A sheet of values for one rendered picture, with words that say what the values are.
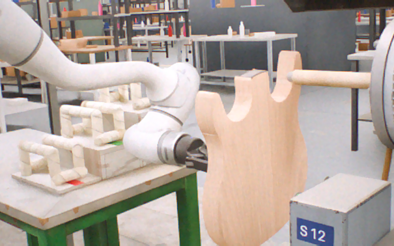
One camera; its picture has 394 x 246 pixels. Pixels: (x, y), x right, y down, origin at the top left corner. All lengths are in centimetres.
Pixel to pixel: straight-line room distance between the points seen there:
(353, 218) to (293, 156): 52
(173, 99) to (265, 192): 37
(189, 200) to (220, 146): 66
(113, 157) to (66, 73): 49
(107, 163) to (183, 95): 33
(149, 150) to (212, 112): 40
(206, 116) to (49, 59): 35
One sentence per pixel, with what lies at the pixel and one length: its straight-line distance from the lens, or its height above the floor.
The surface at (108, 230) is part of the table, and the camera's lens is 209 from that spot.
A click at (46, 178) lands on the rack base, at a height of 94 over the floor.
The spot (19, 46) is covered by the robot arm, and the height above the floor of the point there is 136.
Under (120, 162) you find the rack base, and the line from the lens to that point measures 165.
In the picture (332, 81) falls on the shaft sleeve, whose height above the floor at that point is 125.
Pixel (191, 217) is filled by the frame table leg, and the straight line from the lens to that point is 175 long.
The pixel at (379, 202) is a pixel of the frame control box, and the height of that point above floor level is 110.
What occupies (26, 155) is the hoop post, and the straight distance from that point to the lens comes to 171.
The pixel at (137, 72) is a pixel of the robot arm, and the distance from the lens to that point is 136.
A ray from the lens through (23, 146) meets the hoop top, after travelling 168.
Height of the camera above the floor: 141
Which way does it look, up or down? 12 degrees down
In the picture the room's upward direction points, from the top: 3 degrees counter-clockwise
